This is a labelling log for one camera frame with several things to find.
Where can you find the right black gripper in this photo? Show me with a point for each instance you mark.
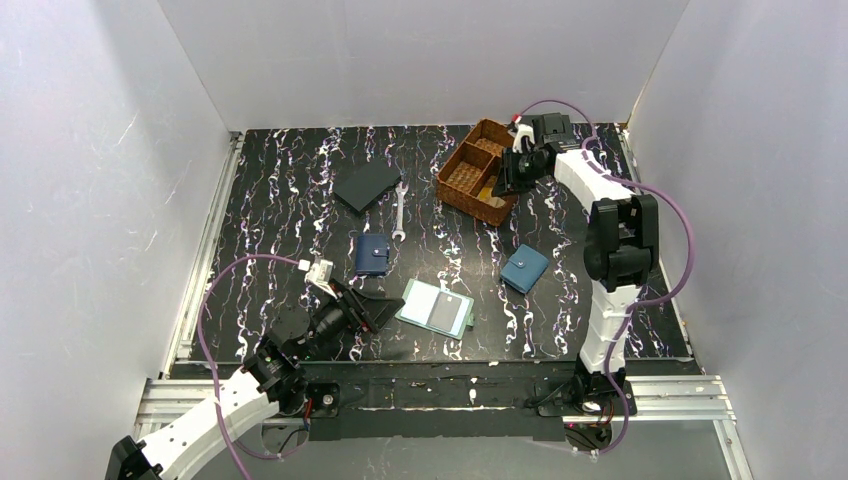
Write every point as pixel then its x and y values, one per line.
pixel 513 171

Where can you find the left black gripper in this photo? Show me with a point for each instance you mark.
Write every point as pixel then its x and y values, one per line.
pixel 357 307

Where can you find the brown credit card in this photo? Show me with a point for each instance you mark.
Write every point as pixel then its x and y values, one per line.
pixel 485 193

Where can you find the green card holder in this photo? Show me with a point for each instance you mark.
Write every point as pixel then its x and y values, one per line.
pixel 419 298

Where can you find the black VIP credit card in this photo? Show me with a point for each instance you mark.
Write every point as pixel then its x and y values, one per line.
pixel 445 312

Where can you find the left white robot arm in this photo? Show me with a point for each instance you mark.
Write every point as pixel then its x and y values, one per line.
pixel 268 382

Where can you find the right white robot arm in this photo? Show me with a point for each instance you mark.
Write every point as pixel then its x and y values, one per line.
pixel 622 240

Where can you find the navy blue card holder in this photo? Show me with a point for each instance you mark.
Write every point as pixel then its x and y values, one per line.
pixel 372 254

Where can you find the light blue card holder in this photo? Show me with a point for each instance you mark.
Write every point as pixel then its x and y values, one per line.
pixel 524 268

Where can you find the brown woven divided basket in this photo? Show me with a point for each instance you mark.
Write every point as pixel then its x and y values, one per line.
pixel 477 157

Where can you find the silver open-end wrench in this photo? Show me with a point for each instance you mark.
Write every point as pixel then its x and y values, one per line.
pixel 399 233

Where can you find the black flat square pad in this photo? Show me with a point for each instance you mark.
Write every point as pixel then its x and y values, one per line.
pixel 364 187

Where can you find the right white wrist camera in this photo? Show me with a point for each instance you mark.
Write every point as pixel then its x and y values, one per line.
pixel 523 135

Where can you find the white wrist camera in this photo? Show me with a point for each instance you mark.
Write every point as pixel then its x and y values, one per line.
pixel 523 135
pixel 318 273

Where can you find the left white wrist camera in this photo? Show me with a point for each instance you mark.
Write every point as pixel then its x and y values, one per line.
pixel 318 273

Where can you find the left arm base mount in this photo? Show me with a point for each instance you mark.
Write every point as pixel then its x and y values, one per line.
pixel 312 401

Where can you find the aluminium frame rail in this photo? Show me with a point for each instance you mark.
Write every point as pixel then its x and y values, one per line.
pixel 229 279

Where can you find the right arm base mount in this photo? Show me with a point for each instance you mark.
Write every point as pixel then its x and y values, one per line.
pixel 591 431

